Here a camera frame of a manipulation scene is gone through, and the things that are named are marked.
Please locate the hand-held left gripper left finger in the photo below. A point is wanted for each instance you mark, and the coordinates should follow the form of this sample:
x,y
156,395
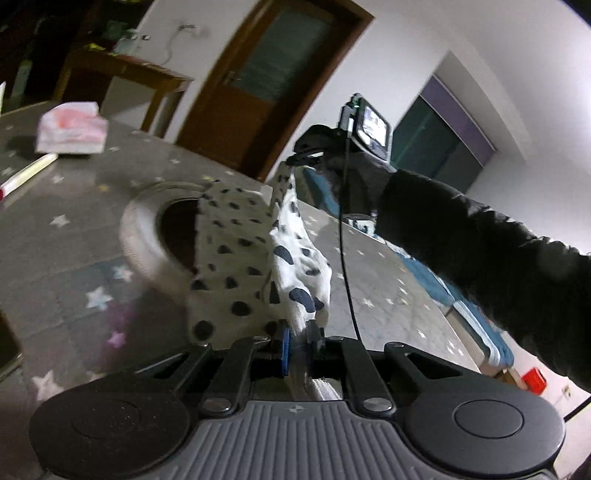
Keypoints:
x,y
285,350

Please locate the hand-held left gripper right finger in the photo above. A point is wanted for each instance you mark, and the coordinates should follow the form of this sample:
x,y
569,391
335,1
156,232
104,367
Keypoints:
x,y
315,348

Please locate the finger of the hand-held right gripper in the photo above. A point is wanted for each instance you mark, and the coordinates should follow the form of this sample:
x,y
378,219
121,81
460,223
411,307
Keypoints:
x,y
302,159

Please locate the white polka dot pants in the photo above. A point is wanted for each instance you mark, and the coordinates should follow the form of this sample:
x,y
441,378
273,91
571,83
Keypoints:
x,y
240,258

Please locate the person's right forearm black sleeve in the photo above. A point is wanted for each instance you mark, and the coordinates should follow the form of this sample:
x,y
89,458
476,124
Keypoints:
x,y
485,258

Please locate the dark window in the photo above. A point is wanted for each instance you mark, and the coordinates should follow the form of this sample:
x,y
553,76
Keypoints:
x,y
438,138

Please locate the brown wooden door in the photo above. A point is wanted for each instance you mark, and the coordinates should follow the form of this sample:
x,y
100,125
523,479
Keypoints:
x,y
272,78

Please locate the round black induction cooker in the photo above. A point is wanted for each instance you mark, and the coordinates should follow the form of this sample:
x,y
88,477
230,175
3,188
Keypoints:
x,y
178,230

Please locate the blue sofa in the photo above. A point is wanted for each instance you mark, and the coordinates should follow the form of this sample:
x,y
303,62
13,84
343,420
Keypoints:
x,y
466,314

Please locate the brown wooden side table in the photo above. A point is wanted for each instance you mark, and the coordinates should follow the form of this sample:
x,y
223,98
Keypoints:
x,y
134,74

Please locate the red box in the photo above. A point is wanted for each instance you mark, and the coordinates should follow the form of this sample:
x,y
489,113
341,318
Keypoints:
x,y
535,381

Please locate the grey star quilted table cover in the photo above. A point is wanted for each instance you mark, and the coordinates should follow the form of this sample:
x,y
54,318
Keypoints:
x,y
69,258

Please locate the pink folded cloth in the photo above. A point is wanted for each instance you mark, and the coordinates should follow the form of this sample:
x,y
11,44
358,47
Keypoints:
x,y
69,129

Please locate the white tube with red end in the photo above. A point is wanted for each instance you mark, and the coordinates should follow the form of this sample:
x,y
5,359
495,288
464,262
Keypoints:
x,y
27,173

